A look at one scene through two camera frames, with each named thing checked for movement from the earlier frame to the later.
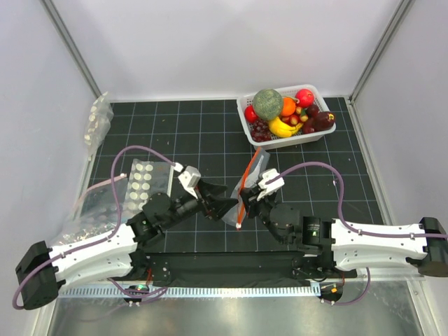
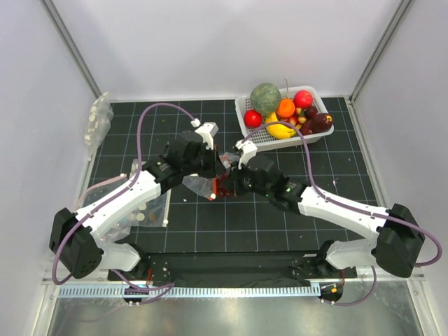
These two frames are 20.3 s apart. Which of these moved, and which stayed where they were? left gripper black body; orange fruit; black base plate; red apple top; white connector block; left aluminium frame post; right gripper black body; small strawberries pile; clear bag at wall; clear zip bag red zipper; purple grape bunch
Moved: clear zip bag red zipper; white connector block; right gripper black body; purple grape bunch; left gripper black body
Stayed: small strawberries pile; left aluminium frame post; black base plate; orange fruit; red apple top; clear bag at wall
